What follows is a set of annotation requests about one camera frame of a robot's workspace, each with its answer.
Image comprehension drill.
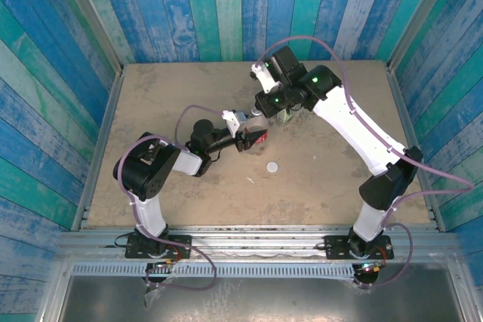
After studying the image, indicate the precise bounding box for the clear bottle with red label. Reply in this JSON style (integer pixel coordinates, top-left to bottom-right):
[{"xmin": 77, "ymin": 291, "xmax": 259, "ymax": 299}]
[{"xmin": 247, "ymin": 109, "xmax": 270, "ymax": 146}]

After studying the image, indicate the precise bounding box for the small circuit board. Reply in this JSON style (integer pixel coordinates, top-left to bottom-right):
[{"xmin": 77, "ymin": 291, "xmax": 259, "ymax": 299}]
[
  {"xmin": 146, "ymin": 259, "xmax": 179, "ymax": 274},
  {"xmin": 355, "ymin": 259, "xmax": 386, "ymax": 274}
]

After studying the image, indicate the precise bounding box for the purple cable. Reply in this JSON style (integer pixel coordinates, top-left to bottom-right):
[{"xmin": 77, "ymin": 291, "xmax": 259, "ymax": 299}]
[
  {"xmin": 112, "ymin": 104, "xmax": 229, "ymax": 293},
  {"xmin": 254, "ymin": 35, "xmax": 475, "ymax": 290}
]

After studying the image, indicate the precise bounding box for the aluminium cross rail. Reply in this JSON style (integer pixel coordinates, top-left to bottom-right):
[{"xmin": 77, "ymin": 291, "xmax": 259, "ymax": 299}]
[{"xmin": 56, "ymin": 225, "xmax": 460, "ymax": 263}]

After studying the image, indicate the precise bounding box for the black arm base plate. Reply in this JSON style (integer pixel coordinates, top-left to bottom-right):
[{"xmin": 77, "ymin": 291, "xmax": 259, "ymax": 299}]
[
  {"xmin": 125, "ymin": 234, "xmax": 192, "ymax": 261},
  {"xmin": 325, "ymin": 235, "xmax": 394, "ymax": 261}
]

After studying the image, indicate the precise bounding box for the aluminium side rail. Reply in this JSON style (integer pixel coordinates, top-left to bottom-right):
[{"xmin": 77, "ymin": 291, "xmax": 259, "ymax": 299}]
[
  {"xmin": 70, "ymin": 67, "xmax": 126, "ymax": 232},
  {"xmin": 385, "ymin": 63, "xmax": 447, "ymax": 232}
]

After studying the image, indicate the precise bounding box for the grey slotted cable duct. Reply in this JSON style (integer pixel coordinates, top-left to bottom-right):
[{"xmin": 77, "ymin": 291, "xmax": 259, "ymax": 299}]
[{"xmin": 70, "ymin": 262, "xmax": 356, "ymax": 278}]

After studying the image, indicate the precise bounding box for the aluminium corner post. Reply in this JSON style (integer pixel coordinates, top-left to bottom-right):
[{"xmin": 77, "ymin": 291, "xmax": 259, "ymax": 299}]
[
  {"xmin": 386, "ymin": 0, "xmax": 463, "ymax": 70},
  {"xmin": 51, "ymin": 0, "xmax": 125, "ymax": 75}
]

